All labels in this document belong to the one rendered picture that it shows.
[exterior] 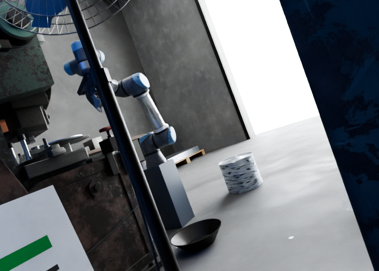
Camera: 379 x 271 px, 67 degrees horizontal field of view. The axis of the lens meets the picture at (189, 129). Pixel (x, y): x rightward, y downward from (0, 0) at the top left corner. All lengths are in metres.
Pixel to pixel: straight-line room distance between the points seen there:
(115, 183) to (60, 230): 0.38
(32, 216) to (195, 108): 5.47
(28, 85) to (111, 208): 0.71
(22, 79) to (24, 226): 0.67
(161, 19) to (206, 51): 1.40
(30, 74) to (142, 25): 5.92
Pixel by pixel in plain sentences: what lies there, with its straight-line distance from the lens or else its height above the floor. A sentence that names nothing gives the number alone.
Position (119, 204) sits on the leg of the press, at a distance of 1.54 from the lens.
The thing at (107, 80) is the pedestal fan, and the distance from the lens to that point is 0.84.
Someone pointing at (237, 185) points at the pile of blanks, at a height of 0.06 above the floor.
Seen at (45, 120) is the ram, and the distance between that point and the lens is 1.66.
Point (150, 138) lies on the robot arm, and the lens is 2.01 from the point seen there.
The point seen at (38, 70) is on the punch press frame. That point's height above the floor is 1.14.
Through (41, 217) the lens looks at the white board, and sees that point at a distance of 1.31.
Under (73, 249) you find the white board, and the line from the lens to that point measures 1.32.
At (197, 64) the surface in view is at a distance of 6.34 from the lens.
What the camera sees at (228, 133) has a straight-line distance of 6.17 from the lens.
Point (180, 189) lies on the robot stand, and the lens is 2.09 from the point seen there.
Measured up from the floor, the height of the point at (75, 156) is 0.67.
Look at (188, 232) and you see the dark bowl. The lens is 1.79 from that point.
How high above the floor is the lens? 0.60
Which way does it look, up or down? level
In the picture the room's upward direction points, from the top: 21 degrees counter-clockwise
